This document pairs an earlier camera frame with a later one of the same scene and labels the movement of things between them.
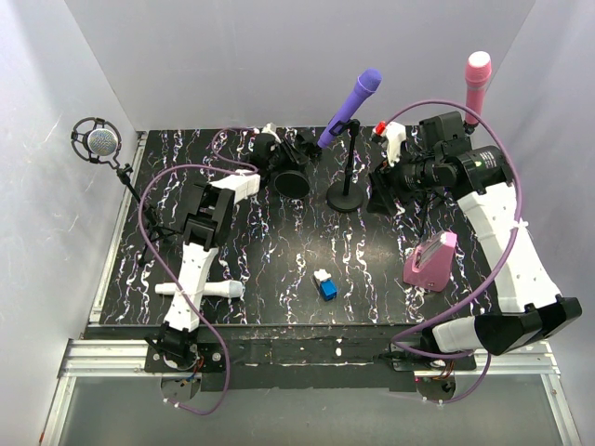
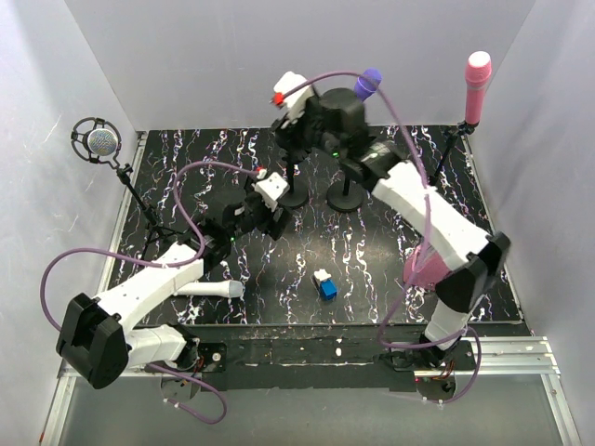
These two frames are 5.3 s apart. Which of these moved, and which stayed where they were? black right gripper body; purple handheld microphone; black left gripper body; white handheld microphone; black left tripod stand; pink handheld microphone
Moved: black left gripper body; black right gripper body
Stayed: white handheld microphone; purple handheld microphone; pink handheld microphone; black left tripod stand
